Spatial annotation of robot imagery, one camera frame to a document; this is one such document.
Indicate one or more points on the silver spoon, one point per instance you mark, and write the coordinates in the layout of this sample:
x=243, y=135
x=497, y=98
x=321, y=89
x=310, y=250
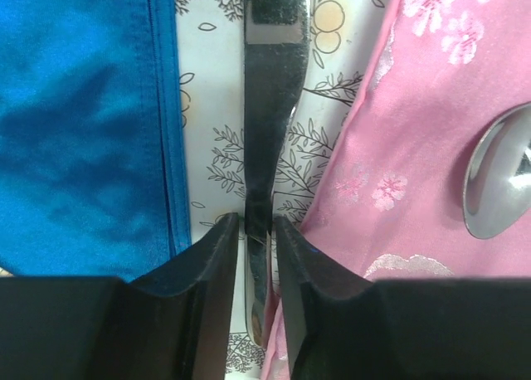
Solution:
x=496, y=188

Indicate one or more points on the pink placemat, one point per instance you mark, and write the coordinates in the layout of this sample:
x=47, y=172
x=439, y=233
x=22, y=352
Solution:
x=389, y=206

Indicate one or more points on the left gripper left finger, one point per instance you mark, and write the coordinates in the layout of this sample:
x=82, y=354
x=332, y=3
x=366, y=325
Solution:
x=171, y=323

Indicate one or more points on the silver knife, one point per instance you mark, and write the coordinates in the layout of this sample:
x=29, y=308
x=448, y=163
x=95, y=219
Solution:
x=276, y=56

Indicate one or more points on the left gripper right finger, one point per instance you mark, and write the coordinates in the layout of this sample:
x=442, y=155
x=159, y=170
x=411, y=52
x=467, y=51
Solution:
x=340, y=326

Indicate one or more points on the blue cloth napkin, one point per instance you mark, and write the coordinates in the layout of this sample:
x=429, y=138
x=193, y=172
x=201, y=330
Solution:
x=93, y=172

